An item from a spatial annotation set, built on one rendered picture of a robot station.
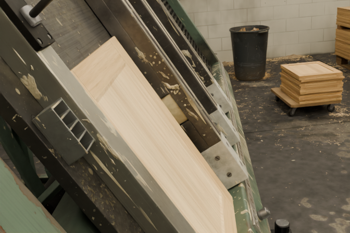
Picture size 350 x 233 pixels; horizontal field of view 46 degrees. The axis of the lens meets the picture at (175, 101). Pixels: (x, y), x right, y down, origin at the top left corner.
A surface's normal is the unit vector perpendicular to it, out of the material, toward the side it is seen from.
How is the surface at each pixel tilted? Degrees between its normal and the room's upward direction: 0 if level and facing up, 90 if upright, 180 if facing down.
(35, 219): 59
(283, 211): 0
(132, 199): 90
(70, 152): 89
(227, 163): 90
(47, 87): 90
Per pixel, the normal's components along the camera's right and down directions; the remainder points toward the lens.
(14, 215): 0.82, -0.53
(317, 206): -0.07, -0.95
